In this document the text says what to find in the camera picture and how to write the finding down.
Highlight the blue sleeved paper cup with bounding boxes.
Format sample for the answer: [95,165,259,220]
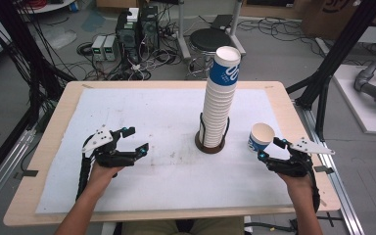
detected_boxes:
[247,121,276,154]

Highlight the person's khaki trousers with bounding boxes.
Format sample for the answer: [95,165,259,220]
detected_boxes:
[119,217,245,235]

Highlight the grey power supply unit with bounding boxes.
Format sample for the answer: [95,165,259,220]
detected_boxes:
[103,34,118,63]
[90,34,108,62]

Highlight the aluminium rail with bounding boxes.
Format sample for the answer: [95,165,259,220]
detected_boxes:
[0,127,37,217]
[294,103,366,235]

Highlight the tangle of floor cables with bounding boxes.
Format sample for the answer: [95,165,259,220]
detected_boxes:
[66,6,197,82]

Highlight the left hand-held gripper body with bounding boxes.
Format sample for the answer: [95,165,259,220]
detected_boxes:
[81,124,137,169]

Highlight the brown cardboard box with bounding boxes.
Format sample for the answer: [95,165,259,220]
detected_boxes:
[302,0,376,41]

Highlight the white floor platform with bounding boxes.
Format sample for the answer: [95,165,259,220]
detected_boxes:
[332,64,376,135]

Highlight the black metal frame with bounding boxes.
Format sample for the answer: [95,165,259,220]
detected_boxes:
[285,0,376,142]
[0,0,76,194]

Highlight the black round stool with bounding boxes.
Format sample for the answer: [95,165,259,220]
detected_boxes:
[185,27,233,80]

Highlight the person's right hand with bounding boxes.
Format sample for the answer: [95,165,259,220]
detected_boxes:
[276,173,314,197]

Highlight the black cup holder base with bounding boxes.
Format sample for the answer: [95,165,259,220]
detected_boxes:
[194,112,231,155]

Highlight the white metal stand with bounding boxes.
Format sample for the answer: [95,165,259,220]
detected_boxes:
[175,0,247,61]

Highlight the white table mat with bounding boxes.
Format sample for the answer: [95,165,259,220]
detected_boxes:
[35,87,296,215]

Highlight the person's left hand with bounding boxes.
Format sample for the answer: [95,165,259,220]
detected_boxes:
[87,162,125,194]

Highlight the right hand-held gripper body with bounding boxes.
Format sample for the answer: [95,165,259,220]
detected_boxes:
[268,136,337,179]

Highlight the stack of white paper cups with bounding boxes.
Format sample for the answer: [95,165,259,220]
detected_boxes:
[202,45,242,149]

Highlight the black computer tower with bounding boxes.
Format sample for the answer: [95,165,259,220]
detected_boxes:
[115,11,142,64]
[139,5,161,51]

